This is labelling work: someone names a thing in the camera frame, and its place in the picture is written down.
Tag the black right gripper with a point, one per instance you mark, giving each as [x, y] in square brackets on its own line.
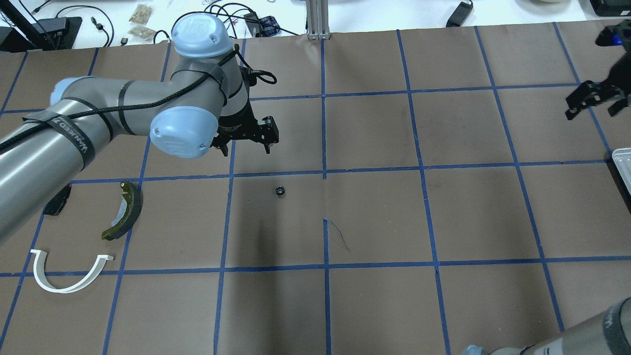
[619, 79]

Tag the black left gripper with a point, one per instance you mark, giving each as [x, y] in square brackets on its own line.
[235, 124]

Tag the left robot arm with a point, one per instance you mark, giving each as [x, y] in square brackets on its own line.
[204, 104]

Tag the green brake shoe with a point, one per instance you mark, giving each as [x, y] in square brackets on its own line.
[129, 211]

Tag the black power adapter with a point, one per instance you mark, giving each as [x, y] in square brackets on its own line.
[460, 14]

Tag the bag of small parts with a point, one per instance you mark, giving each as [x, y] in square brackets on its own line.
[141, 14]

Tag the black brake pad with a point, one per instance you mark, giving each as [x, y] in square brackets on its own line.
[58, 202]

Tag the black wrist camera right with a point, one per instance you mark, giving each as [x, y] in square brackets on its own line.
[616, 35]

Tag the aluminium frame post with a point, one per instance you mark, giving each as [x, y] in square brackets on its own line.
[317, 19]

